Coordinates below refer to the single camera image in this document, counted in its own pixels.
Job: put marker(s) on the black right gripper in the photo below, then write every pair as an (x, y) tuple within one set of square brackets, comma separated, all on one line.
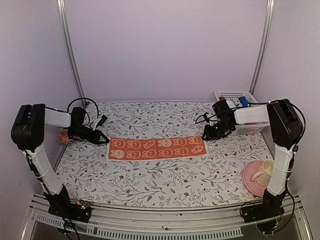
[(210, 135)]

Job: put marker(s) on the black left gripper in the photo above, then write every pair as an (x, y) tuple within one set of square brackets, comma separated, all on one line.
[(96, 137)]

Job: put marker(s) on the orange patterned towel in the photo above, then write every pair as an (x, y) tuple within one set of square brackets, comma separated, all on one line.
[(137, 150)]

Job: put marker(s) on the light blue terry towel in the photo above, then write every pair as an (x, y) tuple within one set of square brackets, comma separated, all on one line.
[(230, 104)]

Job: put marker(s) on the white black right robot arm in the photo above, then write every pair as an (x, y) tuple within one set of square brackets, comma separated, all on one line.
[(287, 126)]

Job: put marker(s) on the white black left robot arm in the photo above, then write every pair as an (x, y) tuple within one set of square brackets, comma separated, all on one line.
[(28, 133)]

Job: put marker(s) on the white perforated plastic basket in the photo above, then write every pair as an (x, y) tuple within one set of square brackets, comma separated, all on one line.
[(238, 97)]

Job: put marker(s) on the panda print rolled towel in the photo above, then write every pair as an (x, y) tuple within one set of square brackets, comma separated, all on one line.
[(236, 102)]

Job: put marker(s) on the dark blue rolled towel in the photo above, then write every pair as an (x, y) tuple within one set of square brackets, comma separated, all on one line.
[(244, 101)]

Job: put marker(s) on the pink saucer plate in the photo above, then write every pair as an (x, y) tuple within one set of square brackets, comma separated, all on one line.
[(248, 172)]

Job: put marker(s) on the cream ceramic mug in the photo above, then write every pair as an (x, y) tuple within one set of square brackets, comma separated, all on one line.
[(263, 173)]

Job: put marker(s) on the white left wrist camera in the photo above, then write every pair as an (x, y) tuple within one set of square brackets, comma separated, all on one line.
[(98, 122)]

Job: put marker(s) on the aluminium front rail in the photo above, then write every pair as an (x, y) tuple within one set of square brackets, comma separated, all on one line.
[(112, 222)]

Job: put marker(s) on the left aluminium frame post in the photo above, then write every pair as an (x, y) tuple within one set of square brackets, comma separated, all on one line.
[(61, 6)]

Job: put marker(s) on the aluminium frame post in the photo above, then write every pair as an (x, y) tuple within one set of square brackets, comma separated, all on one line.
[(61, 6), (270, 4)]

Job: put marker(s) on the right aluminium frame post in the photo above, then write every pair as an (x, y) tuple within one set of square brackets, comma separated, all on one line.
[(270, 4)]

